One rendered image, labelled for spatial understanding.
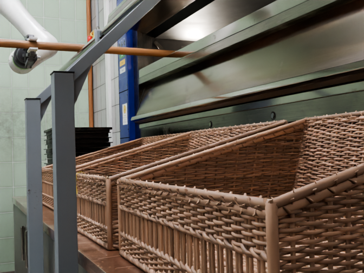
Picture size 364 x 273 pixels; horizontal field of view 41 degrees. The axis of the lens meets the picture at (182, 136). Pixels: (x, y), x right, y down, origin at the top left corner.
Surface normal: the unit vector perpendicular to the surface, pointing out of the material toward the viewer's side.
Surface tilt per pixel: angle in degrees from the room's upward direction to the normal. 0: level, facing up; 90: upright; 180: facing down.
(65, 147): 90
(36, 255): 90
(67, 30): 90
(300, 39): 70
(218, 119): 90
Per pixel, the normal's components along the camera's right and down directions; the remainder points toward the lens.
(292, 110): -0.91, 0.01
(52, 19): 0.41, -0.04
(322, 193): 0.26, -0.40
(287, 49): -0.87, -0.33
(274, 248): 0.01, -0.04
